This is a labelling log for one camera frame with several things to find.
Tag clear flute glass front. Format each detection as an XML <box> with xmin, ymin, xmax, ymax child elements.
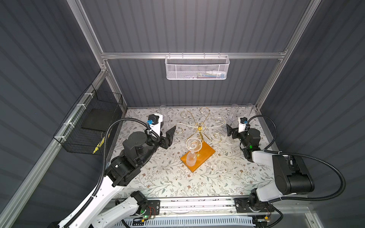
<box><xmin>186</xmin><ymin>138</ymin><xmax>202</xmax><ymax>167</ymax></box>

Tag white mesh wall basket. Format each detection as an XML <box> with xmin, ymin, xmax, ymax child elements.
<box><xmin>164</xmin><ymin>55</ymin><xmax>230</xmax><ymax>80</ymax></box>

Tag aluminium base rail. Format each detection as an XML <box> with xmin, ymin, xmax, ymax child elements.
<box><xmin>82</xmin><ymin>196</ymin><xmax>314</xmax><ymax>228</ymax></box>

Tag black pad in basket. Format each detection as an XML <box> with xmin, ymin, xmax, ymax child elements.
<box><xmin>81</xmin><ymin>109</ymin><xmax>114</xmax><ymax>132</ymax></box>

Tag clear flute glass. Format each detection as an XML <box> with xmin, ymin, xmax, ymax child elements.
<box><xmin>225</xmin><ymin>136</ymin><xmax>235</xmax><ymax>145</ymax></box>
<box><xmin>227</xmin><ymin>104</ymin><xmax>239</xmax><ymax>125</ymax></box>
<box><xmin>243</xmin><ymin>103</ymin><xmax>254</xmax><ymax>118</ymax></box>
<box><xmin>186</xmin><ymin>138</ymin><xmax>202</xmax><ymax>167</ymax></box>
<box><xmin>159</xmin><ymin>105</ymin><xmax>170</xmax><ymax>123</ymax></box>

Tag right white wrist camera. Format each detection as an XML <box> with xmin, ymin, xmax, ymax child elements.
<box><xmin>238</xmin><ymin>117</ymin><xmax>248</xmax><ymax>133</ymax></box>

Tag orange wooden rack base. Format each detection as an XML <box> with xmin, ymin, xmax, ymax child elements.
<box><xmin>180</xmin><ymin>142</ymin><xmax>215</xmax><ymax>173</ymax></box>

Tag items in white basket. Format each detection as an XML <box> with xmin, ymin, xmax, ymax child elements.
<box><xmin>186</xmin><ymin>71</ymin><xmax>227</xmax><ymax>79</ymax></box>

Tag right black corrugated cable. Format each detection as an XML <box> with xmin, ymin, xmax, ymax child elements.
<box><xmin>246</xmin><ymin>114</ymin><xmax>346</xmax><ymax>203</ymax></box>

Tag gold wire glass rack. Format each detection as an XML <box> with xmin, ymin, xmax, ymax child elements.
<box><xmin>175</xmin><ymin>107</ymin><xmax>226</xmax><ymax>151</ymax></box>

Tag floral table mat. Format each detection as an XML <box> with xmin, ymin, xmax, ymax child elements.
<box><xmin>117</xmin><ymin>107</ymin><xmax>273</xmax><ymax>198</ymax></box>

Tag black wire wall basket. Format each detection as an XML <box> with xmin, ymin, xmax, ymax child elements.
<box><xmin>54</xmin><ymin>85</ymin><xmax>124</xmax><ymax>155</ymax></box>

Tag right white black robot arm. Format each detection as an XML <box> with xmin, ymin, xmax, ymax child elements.
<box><xmin>226</xmin><ymin>124</ymin><xmax>315</xmax><ymax>212</ymax></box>

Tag yellow black striped tool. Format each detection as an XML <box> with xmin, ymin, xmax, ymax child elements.
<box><xmin>92</xmin><ymin>136</ymin><xmax>106</xmax><ymax>155</ymax></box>

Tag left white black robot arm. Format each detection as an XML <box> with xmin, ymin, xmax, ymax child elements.
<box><xmin>56</xmin><ymin>127</ymin><xmax>176</xmax><ymax>228</ymax></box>

